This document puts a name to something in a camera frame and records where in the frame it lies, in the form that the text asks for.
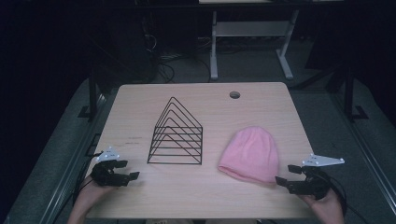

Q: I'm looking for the white metal desk frame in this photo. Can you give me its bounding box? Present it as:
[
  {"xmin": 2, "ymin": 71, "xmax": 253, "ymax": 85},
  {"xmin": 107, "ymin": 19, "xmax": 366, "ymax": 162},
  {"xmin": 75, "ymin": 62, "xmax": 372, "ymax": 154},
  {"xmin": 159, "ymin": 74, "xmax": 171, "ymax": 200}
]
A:
[{"xmin": 208, "ymin": 8, "xmax": 301, "ymax": 81}]

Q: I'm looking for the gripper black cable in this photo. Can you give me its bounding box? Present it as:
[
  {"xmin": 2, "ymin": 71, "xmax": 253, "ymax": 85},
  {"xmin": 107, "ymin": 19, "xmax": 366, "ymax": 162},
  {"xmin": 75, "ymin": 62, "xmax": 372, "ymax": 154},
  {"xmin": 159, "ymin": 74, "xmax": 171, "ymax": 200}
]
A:
[
  {"xmin": 312, "ymin": 172, "xmax": 372, "ymax": 224},
  {"xmin": 52, "ymin": 151, "xmax": 105, "ymax": 224}
]

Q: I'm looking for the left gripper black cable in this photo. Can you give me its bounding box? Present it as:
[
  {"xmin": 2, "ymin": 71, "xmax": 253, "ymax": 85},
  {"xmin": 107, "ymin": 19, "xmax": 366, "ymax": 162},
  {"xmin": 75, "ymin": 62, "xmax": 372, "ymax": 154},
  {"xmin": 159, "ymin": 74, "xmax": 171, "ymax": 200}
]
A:
[{"xmin": 52, "ymin": 151, "xmax": 105, "ymax": 224}]

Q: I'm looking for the tangle of floor cables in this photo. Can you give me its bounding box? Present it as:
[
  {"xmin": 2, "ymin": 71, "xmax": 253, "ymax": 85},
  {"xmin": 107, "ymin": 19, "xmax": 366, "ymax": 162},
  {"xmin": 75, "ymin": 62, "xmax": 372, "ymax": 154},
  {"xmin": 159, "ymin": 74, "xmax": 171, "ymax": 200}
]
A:
[{"xmin": 141, "ymin": 32, "xmax": 213, "ymax": 84}]

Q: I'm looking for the person's right hand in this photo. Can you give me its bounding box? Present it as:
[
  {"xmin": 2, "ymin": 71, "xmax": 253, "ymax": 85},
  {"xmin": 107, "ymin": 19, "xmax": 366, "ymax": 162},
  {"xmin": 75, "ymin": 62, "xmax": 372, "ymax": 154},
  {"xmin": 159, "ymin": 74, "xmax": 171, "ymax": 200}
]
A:
[{"xmin": 299, "ymin": 188, "xmax": 345, "ymax": 218}]

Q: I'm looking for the metal frame rail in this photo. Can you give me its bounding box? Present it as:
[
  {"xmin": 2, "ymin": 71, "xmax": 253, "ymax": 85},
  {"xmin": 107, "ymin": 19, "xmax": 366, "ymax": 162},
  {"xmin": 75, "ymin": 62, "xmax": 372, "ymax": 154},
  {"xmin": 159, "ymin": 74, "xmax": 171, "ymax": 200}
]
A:
[
  {"xmin": 328, "ymin": 91, "xmax": 396, "ymax": 217},
  {"xmin": 36, "ymin": 90, "xmax": 120, "ymax": 224}
]

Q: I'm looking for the person's left hand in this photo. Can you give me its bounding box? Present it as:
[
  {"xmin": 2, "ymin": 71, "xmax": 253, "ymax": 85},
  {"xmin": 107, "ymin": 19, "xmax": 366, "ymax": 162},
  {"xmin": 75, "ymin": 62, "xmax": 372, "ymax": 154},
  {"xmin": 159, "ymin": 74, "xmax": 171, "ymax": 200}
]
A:
[{"xmin": 73, "ymin": 175, "xmax": 117, "ymax": 208}]

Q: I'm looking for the black metal stand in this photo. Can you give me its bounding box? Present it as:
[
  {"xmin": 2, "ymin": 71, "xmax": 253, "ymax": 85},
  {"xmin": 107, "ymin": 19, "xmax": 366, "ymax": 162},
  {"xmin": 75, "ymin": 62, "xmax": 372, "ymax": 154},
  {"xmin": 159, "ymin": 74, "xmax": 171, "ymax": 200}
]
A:
[
  {"xmin": 78, "ymin": 66, "xmax": 106, "ymax": 121},
  {"xmin": 340, "ymin": 63, "xmax": 370, "ymax": 122}
]

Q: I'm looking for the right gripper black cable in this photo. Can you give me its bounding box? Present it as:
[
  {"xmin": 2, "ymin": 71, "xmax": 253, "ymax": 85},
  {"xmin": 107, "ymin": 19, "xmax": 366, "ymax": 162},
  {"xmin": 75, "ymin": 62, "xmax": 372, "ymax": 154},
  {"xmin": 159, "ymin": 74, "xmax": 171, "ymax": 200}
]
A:
[{"xmin": 312, "ymin": 172, "xmax": 372, "ymax": 224}]

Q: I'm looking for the pink knit beanie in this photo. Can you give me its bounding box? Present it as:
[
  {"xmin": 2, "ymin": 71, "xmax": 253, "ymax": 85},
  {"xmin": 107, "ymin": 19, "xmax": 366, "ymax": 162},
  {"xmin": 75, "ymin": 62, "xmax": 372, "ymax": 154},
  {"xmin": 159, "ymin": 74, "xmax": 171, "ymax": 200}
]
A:
[{"xmin": 217, "ymin": 125, "xmax": 280, "ymax": 185}]

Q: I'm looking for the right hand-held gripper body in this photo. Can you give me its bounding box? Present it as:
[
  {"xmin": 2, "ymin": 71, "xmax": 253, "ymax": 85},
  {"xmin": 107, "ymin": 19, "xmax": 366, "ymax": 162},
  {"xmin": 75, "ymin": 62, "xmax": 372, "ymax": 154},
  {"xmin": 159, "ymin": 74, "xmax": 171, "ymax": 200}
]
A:
[{"xmin": 287, "ymin": 152, "xmax": 346, "ymax": 201}]

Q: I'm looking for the black wire file rack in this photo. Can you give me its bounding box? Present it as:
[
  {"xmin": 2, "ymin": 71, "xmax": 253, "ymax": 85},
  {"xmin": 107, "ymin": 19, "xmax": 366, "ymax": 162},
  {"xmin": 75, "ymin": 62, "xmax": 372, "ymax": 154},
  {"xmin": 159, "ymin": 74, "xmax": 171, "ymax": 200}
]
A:
[{"xmin": 147, "ymin": 96, "xmax": 204, "ymax": 166}]

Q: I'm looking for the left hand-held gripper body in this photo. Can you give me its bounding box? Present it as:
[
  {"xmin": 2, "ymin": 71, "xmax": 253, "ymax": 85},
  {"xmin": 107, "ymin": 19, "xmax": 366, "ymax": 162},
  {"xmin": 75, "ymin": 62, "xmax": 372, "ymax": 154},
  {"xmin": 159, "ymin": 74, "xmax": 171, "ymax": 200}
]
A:
[{"xmin": 90, "ymin": 146, "xmax": 131, "ymax": 188}]

